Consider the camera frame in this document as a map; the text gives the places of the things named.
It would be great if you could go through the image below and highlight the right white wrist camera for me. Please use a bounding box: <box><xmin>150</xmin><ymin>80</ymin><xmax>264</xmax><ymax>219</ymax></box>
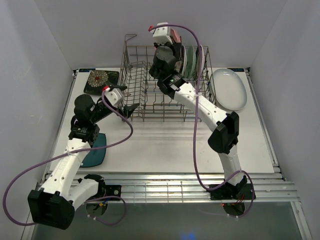
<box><xmin>148</xmin><ymin>25</ymin><xmax>173</xmax><ymax>45</ymax></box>

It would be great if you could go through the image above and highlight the black floral square plate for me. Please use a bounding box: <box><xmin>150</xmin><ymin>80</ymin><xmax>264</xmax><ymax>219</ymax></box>
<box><xmin>83</xmin><ymin>70</ymin><xmax>120</xmax><ymax>96</ymax></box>

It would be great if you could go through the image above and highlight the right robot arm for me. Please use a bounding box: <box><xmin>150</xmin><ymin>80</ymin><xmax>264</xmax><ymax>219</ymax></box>
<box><xmin>149</xmin><ymin>42</ymin><xmax>247</xmax><ymax>199</ymax></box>

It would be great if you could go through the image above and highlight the dark teal plate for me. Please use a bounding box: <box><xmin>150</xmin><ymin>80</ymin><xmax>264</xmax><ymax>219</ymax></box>
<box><xmin>80</xmin><ymin>133</ymin><xmax>107</xmax><ymax>168</ymax></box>

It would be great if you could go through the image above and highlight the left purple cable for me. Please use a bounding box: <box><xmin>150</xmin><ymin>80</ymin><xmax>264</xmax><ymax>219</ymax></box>
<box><xmin>2</xmin><ymin>86</ymin><xmax>134</xmax><ymax>227</ymax></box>

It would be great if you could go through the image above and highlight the grey wire dish rack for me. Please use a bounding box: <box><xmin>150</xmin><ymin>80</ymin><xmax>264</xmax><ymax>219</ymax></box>
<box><xmin>116</xmin><ymin>33</ymin><xmax>218</xmax><ymax>123</ymax></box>

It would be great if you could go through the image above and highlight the green floral plate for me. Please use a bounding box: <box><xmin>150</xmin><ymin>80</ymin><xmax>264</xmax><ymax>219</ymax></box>
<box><xmin>184</xmin><ymin>46</ymin><xmax>196</xmax><ymax>79</ymax></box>

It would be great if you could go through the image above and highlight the purple cable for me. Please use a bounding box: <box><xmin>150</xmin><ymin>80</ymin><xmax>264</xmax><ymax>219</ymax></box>
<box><xmin>2</xmin><ymin>86</ymin><xmax>134</xmax><ymax>227</ymax></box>
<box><xmin>147</xmin><ymin>23</ymin><xmax>256</xmax><ymax>218</ymax></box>

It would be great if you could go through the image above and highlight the white oval plate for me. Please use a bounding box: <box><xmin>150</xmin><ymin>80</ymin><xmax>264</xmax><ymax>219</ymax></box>
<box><xmin>212</xmin><ymin>68</ymin><xmax>247</xmax><ymax>111</ymax></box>

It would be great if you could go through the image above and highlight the pink dotted scalloped plate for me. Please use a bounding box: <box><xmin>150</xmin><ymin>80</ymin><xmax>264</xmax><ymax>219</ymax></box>
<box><xmin>169</xmin><ymin>28</ymin><xmax>181</xmax><ymax>46</ymax></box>

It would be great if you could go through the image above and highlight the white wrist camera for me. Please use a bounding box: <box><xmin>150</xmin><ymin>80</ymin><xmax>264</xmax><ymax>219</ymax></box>
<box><xmin>103</xmin><ymin>86</ymin><xmax>124</xmax><ymax>108</ymax></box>
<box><xmin>148</xmin><ymin>25</ymin><xmax>173</xmax><ymax>45</ymax></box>

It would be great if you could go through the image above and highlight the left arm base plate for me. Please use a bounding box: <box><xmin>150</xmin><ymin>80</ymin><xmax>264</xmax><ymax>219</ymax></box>
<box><xmin>104</xmin><ymin>184</ymin><xmax>122</xmax><ymax>202</ymax></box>

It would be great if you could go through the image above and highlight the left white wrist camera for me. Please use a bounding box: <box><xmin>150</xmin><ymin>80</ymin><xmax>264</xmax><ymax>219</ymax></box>
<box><xmin>103</xmin><ymin>86</ymin><xmax>124</xmax><ymax>108</ymax></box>

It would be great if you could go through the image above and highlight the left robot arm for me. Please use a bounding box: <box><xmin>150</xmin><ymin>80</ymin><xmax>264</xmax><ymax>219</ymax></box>
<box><xmin>27</xmin><ymin>83</ymin><xmax>138</xmax><ymax>230</ymax></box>

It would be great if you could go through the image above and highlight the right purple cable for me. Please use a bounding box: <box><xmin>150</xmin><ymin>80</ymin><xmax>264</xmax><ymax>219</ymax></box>
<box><xmin>147</xmin><ymin>23</ymin><xmax>256</xmax><ymax>218</ymax></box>

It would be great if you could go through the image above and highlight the green red rimmed white plate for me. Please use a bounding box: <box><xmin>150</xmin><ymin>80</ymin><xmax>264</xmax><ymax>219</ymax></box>
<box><xmin>195</xmin><ymin>45</ymin><xmax>206</xmax><ymax>80</ymax></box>

